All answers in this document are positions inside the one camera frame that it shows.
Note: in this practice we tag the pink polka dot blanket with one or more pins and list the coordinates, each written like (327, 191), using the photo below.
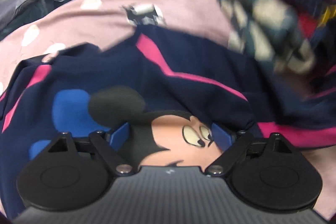
(107, 23)

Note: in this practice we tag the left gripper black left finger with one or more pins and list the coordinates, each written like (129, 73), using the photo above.
(71, 173)

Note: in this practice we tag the navy Mickey Mouse shirt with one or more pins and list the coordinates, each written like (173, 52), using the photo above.
(168, 86)

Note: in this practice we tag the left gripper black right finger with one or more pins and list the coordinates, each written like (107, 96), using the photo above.
(267, 173)

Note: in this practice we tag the dark checkered folded garment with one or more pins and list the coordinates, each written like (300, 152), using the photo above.
(268, 31)

